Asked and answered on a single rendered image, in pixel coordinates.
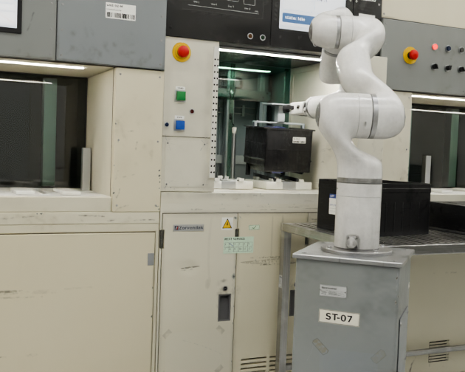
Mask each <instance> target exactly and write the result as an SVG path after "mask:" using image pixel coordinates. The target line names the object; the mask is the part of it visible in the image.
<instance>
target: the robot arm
mask: <svg viewBox="0 0 465 372"><path fill-rule="evenodd" d="M385 33H386V32H385V28H384V25H383V24H382V22H381V21H379V20H378V19H376V18H372V17H367V16H353V14H352V12H351V11H350V10H349V9H348V8H346V7H338V8H336V9H334V10H329V11H325V12H322V13H320V14H318V15H317V16H315V17H314V19H313V20H312V21H311V23H310V26H309V38H310V40H311V42H312V43H313V44H314V45H316V46H318V47H322V54H321V59H320V69H319V76H320V80H321V81H322V82H323V83H326V84H331V85H334V84H339V85H340V86H339V89H338V90H337V91H336V92H334V93H331V94H327V95H322V96H316V97H310V98H309V99H307V101H305V102H296V103H290V105H284V106H283V113H289V114H290V115H292V116H303V117H310V118H312V119H315V121H316V123H317V127H318V128H319V130H320V132H321V134H322V135H323V136H324V137H325V139H326V140H327V142H328V144H329V145H330V146H331V148H332V150H333V152H334V154H335V157H336V160H337V194H336V211H335V228H334V243H329V244H322V245H321V250H322V251H324V252H328V253H332V254H336V255H347V256H357V257H382V256H389V255H392V251H393V250H392V249H391V248H388V247H385V245H384V244H380V245H379V234H380V218H381V203H382V163H381V161H380V160H379V159H377V158H376V157H375V156H372V155H370V154H368V153H365V152H364V151H361V150H360V149H358V148H357V147H356V146H355V145H354V144H353V142H352V139H353V138H359V139H380V140H383V139H389V138H392V137H395V136H396V135H398V134H399V133H400V132H401V131H402V129H403V128H404V124H405V119H406V116H405V110H404V106H403V104H402V102H401V100H400V99H399V97H398V96H397V95H396V94H395V92H394V91H393V90H392V89H391V88H389V87H388V86H387V85H386V84H385V83H383V82H382V81H381V80H380V79H378V77H377V76H375V74H374V73H373V69H372V65H371V58H372V57H373V56H375V55H376V54H377V53H378V52H379V50H380V49H381V48H382V45H383V43H384V41H385ZM289 109H291V111H290V110H289Z"/></svg>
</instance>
